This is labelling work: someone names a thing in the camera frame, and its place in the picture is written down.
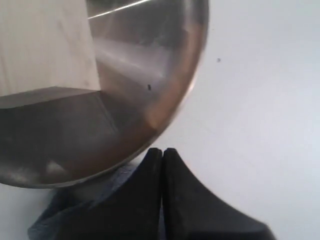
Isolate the light wooden cube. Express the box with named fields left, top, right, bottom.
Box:
left=0, top=0, right=101, bottom=96

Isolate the round stainless steel plate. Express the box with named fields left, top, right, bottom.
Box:
left=0, top=0, right=210, bottom=189

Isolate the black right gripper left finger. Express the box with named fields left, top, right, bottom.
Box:
left=62, top=148, right=163, bottom=240

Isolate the grey-blue fluffy towel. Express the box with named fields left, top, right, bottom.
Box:
left=27, top=162, right=138, bottom=240

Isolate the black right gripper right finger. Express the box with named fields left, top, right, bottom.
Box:
left=162, top=148, right=275, bottom=240

